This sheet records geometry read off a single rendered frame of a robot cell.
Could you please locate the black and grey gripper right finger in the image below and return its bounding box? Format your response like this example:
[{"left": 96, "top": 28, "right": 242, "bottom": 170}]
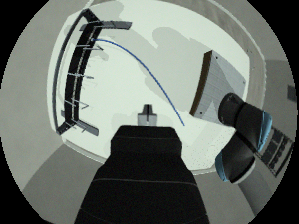
[{"left": 148, "top": 104, "right": 157, "bottom": 126}]

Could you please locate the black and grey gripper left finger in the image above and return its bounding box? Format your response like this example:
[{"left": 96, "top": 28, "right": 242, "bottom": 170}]
[{"left": 137, "top": 104, "right": 148, "bottom": 126}]

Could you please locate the dark grey rack with hooks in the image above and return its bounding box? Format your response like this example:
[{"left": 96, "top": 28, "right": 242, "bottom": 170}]
[{"left": 52, "top": 8, "right": 133, "bottom": 136}]

